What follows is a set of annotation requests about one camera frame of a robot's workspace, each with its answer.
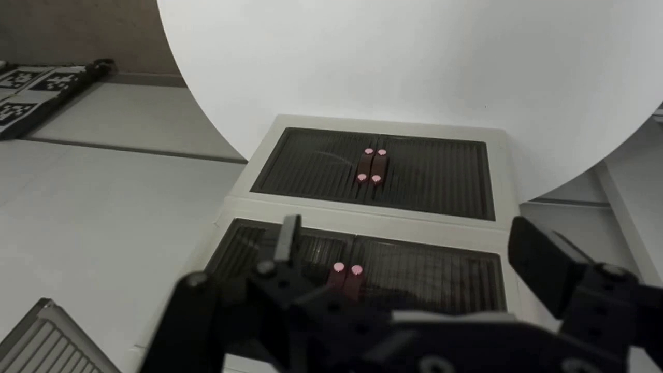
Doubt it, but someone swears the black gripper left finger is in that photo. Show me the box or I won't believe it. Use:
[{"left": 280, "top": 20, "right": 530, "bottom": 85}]
[{"left": 247, "top": 213, "right": 307, "bottom": 293}]

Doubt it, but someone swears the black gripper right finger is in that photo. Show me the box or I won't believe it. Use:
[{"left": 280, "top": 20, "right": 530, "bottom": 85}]
[{"left": 507, "top": 216, "right": 640, "bottom": 328}]

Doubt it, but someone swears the dark translucent cabinet door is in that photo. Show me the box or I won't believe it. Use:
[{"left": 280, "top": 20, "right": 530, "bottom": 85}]
[
  {"left": 251, "top": 126, "right": 379, "bottom": 208},
  {"left": 371, "top": 133, "right": 497, "bottom": 222},
  {"left": 349, "top": 235, "right": 507, "bottom": 318},
  {"left": 204, "top": 217, "right": 356, "bottom": 296}
]

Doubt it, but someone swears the grey ribbed panel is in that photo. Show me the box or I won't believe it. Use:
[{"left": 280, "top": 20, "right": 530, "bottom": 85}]
[{"left": 0, "top": 296, "right": 125, "bottom": 373}]

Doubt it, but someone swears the black white calibration board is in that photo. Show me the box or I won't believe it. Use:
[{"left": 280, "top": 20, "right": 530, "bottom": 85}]
[{"left": 0, "top": 58, "right": 115, "bottom": 140}]

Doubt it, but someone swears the white stackable cabinet frame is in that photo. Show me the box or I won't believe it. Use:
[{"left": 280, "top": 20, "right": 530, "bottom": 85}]
[{"left": 140, "top": 112, "right": 547, "bottom": 373}]

